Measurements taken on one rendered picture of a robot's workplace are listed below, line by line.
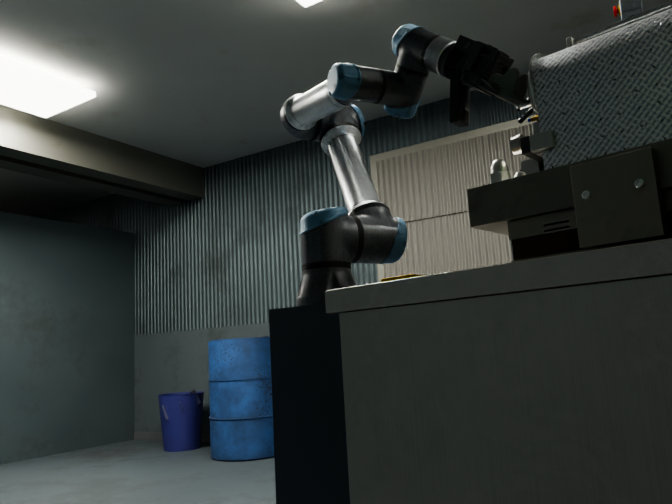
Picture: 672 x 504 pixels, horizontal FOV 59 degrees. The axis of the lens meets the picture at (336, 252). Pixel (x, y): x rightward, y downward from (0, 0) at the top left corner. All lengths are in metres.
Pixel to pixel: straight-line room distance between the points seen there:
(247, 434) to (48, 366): 2.29
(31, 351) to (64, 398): 0.57
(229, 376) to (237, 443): 0.52
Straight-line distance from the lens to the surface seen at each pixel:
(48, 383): 6.38
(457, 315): 0.86
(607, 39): 1.15
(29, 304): 6.29
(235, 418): 4.91
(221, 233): 6.14
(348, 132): 1.66
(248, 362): 4.88
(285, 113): 1.61
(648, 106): 1.08
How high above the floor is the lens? 0.80
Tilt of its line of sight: 9 degrees up
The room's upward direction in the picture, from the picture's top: 3 degrees counter-clockwise
